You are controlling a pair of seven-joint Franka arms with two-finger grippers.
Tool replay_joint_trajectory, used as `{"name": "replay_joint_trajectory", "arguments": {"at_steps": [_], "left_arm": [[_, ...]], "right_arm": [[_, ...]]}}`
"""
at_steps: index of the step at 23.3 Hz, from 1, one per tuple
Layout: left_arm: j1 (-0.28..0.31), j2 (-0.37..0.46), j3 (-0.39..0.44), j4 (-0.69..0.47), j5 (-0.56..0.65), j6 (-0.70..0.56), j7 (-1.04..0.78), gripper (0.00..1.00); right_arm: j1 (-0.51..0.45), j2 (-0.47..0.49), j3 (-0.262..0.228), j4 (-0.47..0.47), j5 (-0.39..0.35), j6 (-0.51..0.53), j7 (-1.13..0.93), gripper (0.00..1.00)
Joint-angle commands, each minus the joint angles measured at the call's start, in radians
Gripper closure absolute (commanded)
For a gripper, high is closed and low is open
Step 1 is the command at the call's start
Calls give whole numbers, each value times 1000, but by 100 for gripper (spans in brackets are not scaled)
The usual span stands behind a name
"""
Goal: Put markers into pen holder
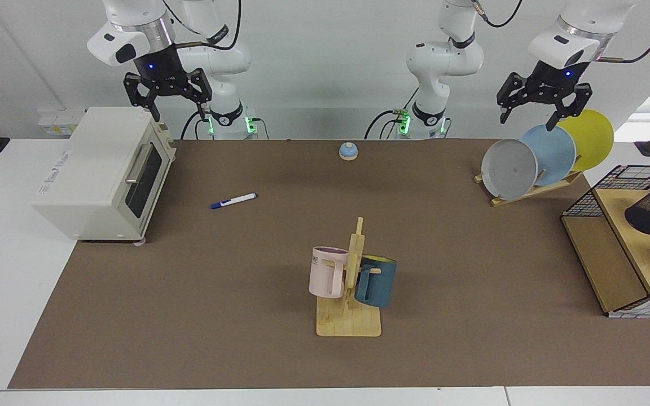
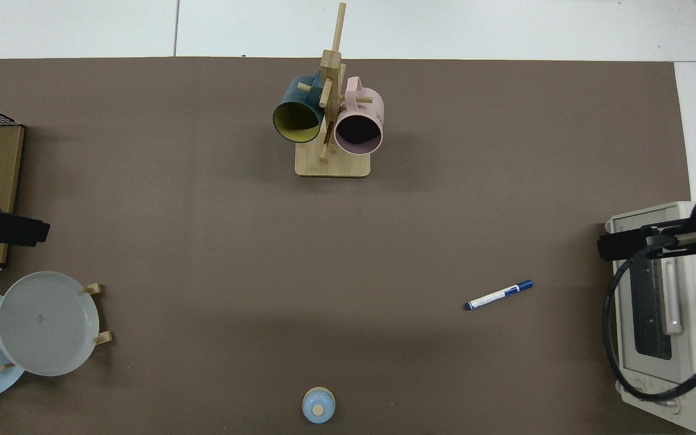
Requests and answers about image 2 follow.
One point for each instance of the wooden plate rack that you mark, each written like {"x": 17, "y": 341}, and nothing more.
{"x": 103, "y": 338}

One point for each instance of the wooden cup stand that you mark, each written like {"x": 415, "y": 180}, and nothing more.
{"x": 333, "y": 166}

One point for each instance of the blue and white marker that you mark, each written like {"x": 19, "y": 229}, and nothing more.
{"x": 496, "y": 296}

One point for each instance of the dark teal cup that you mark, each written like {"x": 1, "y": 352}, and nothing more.
{"x": 296, "y": 124}

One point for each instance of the brown table cloth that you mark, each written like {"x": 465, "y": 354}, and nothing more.
{"x": 324, "y": 272}

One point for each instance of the pink cup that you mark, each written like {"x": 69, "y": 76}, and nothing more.
{"x": 369, "y": 109}

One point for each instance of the small blue round bell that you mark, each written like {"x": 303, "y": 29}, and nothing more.
{"x": 318, "y": 406}

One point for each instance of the grey plate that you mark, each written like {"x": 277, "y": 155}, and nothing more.
{"x": 46, "y": 323}

